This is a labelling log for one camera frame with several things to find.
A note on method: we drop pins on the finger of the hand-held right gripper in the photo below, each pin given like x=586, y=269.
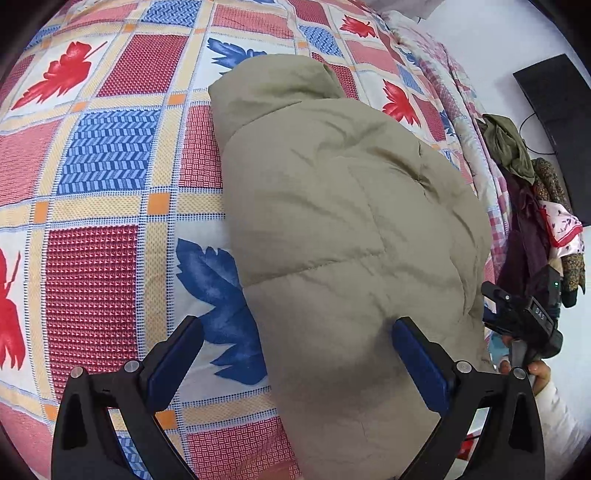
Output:
x=495, y=293
x=496, y=322

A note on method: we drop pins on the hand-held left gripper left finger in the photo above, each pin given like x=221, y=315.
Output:
x=178, y=360

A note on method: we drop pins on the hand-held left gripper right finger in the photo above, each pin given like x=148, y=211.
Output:
x=418, y=364

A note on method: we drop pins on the khaki puffer jacket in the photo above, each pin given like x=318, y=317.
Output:
x=346, y=207

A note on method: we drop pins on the person's right forearm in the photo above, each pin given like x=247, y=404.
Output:
x=558, y=424

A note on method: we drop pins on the person's right hand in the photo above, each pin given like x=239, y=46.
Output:
x=541, y=373

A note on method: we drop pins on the dark purple garment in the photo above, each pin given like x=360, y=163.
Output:
x=526, y=240

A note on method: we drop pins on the pink satin scarf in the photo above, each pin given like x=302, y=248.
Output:
x=565, y=228

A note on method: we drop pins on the red packet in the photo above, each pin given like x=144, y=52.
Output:
x=467, y=446

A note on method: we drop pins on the brown floral garment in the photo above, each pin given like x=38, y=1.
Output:
x=549, y=182

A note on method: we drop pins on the olive green garment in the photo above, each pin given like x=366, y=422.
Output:
x=505, y=143

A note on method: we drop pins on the black monitor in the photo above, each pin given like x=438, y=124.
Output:
x=558, y=106

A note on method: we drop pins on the pink plaid quilt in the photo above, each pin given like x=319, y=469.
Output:
x=461, y=92

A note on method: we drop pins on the leaf patterned bed sheet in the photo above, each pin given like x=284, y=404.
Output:
x=101, y=147

